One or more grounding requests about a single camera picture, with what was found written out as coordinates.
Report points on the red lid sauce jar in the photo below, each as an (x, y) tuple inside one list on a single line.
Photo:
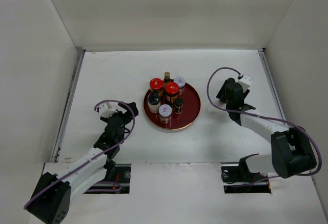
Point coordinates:
[(171, 90), (156, 86)]

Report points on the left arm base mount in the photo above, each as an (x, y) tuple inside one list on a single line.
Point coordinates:
[(116, 181)]

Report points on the white lid sauce jar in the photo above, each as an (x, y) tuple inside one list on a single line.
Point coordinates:
[(181, 83), (165, 113)]

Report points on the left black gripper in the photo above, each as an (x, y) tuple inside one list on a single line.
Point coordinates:
[(127, 115)]

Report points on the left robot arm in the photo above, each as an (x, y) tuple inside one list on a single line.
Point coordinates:
[(51, 198)]

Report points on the red lid sauce jar front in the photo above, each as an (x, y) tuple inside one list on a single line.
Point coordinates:
[(156, 86)]

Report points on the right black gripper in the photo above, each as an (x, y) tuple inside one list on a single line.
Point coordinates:
[(221, 92)]

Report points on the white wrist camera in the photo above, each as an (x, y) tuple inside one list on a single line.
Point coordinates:
[(105, 110), (245, 81)]

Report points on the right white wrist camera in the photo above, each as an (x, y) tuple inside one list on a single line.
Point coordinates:
[(245, 81)]

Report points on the red lid sauce jar back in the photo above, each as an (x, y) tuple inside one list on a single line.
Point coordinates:
[(171, 90)]

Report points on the yellow label oil bottle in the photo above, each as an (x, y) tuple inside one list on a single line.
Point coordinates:
[(167, 77)]

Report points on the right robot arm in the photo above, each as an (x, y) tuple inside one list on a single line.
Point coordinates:
[(293, 152)]

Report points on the black cap white shaker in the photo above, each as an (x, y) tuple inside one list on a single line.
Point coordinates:
[(154, 102)]

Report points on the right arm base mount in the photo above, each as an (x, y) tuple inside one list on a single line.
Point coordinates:
[(237, 179)]

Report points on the red round tray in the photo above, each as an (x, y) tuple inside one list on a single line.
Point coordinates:
[(190, 111)]

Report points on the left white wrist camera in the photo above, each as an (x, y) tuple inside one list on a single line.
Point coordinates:
[(105, 110)]

